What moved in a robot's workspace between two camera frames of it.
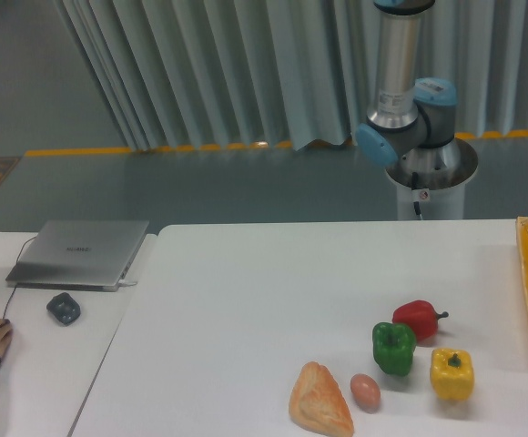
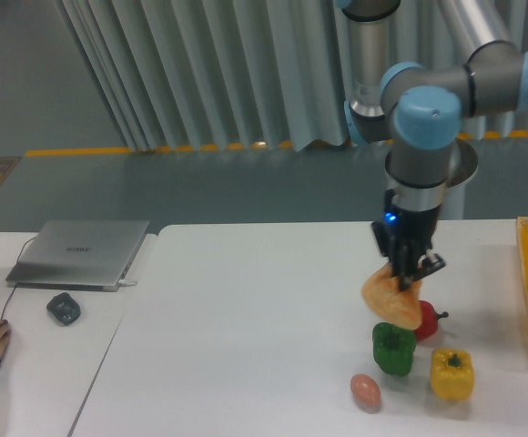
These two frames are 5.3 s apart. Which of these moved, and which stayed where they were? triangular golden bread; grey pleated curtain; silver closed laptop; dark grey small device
Moved: triangular golden bread
Stayed: silver closed laptop; dark grey small device; grey pleated curtain
